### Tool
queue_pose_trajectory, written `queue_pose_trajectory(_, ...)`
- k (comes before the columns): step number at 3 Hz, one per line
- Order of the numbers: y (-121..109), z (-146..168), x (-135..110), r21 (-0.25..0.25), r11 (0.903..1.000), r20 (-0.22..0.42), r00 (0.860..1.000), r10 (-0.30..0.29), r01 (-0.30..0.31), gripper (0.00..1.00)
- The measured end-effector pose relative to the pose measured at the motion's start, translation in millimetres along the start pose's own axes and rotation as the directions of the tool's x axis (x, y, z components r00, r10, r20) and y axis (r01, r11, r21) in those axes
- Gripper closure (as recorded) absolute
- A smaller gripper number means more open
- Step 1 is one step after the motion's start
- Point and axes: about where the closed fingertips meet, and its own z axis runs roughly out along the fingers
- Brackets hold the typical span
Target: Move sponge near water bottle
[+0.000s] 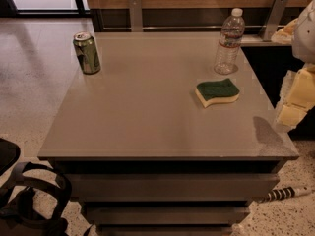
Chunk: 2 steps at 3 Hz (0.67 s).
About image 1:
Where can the clear plastic water bottle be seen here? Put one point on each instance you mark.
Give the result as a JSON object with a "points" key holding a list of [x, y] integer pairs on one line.
{"points": [[231, 35]]}

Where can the green soda can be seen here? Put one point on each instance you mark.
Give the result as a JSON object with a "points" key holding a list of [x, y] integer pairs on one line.
{"points": [[86, 52]]}

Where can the grey drawer cabinet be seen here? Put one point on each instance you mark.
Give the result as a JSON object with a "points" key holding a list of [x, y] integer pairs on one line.
{"points": [[146, 158]]}

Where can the green and yellow sponge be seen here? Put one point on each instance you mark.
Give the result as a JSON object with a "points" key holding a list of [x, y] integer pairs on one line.
{"points": [[217, 92]]}

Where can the left metal wall bracket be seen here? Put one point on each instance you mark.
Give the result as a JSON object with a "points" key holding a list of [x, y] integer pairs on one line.
{"points": [[135, 14]]}

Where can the metal wall bracket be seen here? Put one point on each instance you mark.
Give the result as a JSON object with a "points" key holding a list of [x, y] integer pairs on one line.
{"points": [[271, 24], [135, 14]]}

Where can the black bag with straps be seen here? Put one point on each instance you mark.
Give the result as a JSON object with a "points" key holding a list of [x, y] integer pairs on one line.
{"points": [[17, 215]]}

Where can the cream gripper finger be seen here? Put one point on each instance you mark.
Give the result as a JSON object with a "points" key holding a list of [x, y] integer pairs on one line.
{"points": [[297, 97], [285, 34]]}

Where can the right metal wall bracket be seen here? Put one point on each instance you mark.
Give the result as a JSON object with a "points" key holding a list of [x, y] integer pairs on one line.
{"points": [[271, 24]]}

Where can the black white striped tube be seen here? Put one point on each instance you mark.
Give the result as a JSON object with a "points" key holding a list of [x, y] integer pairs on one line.
{"points": [[286, 193]]}

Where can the black chair seat edge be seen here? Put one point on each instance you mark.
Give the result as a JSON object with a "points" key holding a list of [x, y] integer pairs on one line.
{"points": [[9, 154]]}

